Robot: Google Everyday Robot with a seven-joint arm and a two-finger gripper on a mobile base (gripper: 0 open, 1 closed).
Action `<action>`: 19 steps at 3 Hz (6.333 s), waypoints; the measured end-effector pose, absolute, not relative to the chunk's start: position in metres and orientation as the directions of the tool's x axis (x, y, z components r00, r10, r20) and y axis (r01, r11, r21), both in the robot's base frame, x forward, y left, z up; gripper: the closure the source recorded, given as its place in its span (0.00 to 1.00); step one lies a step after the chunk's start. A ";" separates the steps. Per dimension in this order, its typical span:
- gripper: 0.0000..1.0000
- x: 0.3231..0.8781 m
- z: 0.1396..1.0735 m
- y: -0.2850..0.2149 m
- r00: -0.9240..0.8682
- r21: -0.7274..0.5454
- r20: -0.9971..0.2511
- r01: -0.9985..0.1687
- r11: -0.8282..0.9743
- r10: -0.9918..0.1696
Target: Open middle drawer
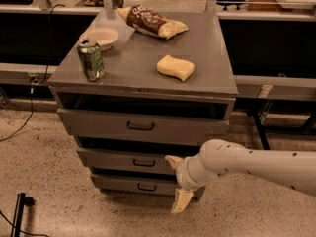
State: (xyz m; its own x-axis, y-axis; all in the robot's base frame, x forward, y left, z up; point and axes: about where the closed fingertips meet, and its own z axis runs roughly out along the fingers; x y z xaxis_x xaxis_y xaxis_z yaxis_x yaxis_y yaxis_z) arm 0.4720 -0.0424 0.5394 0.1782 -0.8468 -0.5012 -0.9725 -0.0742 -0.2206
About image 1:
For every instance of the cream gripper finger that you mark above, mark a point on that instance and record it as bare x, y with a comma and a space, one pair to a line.
173, 160
182, 199

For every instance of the grey side table rail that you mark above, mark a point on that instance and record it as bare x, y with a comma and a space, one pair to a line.
276, 88

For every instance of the white bowl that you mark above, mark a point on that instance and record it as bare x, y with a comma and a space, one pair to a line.
104, 37

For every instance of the grey drawer cabinet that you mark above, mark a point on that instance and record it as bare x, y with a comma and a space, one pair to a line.
133, 85

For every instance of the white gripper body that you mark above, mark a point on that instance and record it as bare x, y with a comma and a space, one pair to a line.
182, 176

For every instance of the green soda can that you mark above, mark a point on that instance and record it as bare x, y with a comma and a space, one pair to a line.
91, 59

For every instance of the black table leg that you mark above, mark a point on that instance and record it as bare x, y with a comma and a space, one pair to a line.
260, 130

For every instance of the brown chip bag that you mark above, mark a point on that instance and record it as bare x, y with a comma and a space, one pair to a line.
149, 22

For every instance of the black stand bottom left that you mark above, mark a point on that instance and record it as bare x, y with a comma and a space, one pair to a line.
21, 202

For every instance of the grey drawer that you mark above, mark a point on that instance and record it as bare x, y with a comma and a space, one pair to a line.
146, 162
127, 184
144, 128

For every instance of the yellow sponge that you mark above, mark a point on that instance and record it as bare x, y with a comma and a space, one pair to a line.
175, 67

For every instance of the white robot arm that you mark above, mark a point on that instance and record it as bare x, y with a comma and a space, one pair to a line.
295, 170

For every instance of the grey bottom drawer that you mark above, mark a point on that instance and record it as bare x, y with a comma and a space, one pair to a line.
127, 184

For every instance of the grey top drawer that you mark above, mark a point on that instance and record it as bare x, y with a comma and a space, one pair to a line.
144, 128

